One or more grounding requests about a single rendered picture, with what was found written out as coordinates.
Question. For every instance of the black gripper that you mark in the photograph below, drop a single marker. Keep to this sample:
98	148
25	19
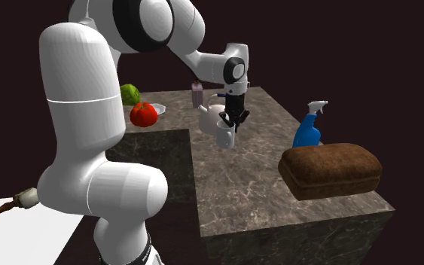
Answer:
235	104

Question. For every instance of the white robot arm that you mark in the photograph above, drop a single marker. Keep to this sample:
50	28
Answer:
83	121

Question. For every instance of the white mug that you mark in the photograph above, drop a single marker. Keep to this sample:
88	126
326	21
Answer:
225	137

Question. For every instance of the white teapot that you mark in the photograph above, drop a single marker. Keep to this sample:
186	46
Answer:
209	118

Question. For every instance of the purple carton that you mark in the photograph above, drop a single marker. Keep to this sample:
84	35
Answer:
197	96

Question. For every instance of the white plate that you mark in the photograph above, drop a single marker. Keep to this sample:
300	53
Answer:
160	109

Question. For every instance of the blue spray bottle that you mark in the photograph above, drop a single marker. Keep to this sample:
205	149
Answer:
306	133

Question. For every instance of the red bell pepper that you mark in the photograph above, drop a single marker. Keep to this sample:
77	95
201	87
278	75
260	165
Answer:
143	115

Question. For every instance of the green lettuce head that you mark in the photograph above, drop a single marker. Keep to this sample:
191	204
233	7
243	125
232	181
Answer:
129	94

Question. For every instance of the brown bread loaf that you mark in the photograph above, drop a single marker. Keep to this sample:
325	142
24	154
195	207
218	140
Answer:
329	170

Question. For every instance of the marshmallow on brown stick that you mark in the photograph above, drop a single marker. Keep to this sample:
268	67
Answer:
27	197

